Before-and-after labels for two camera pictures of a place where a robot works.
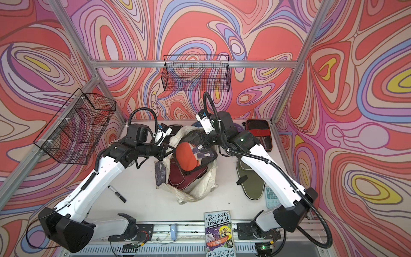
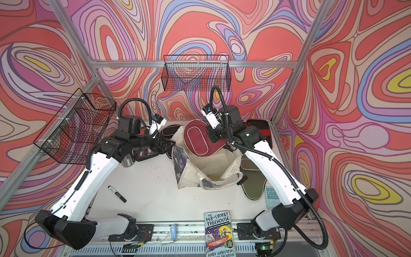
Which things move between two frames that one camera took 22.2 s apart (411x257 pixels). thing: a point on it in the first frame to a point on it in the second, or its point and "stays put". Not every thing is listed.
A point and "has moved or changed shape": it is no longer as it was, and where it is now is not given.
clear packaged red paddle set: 191,155 has moved or changed shape
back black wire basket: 196,73 stays put
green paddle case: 252,184 stays put
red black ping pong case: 262,129 stays put
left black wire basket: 72,136 stays put
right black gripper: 204,137 stays put
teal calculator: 272,201 stays put
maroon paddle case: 180,180 to 197,140
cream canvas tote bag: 206,185 to 219,169
